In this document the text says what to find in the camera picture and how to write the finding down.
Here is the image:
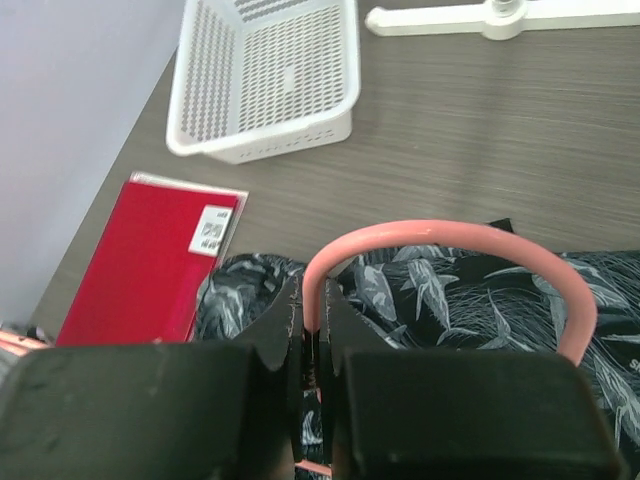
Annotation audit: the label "white perforated plastic basket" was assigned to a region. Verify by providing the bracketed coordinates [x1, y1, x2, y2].
[166, 0, 361, 165]

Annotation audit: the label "dark shark-print shorts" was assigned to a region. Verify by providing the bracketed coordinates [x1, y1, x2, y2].
[193, 245, 639, 472]

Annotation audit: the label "pink wire hanger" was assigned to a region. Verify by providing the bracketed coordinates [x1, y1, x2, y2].
[294, 218, 598, 476]

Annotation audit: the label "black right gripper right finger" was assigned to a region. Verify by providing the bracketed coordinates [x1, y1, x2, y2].
[319, 282, 628, 479]

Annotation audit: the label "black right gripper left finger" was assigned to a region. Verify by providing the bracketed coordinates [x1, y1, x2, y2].
[1, 276, 302, 479]

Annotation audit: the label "red notebook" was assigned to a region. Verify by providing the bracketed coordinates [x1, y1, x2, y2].
[56, 172, 249, 347]

